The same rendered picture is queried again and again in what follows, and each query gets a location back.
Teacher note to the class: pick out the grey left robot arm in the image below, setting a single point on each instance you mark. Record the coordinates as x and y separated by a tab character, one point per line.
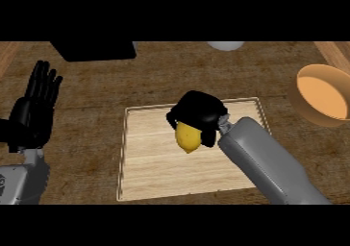
17	182

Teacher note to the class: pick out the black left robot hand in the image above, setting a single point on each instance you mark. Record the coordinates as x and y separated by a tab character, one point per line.
33	109

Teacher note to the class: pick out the pale wooden tray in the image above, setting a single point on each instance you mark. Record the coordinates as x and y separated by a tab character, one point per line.
183	160

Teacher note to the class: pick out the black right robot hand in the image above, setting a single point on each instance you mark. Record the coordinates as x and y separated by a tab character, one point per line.
199	110

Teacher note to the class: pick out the white round object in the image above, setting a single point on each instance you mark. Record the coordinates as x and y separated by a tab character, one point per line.
226	45

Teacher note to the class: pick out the black box appliance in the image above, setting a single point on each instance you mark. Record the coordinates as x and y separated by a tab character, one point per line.
96	49

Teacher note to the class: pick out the orange pot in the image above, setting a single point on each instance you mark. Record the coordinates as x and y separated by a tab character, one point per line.
325	96

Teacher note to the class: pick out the yellow lemon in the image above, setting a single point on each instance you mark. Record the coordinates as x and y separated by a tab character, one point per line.
187	137

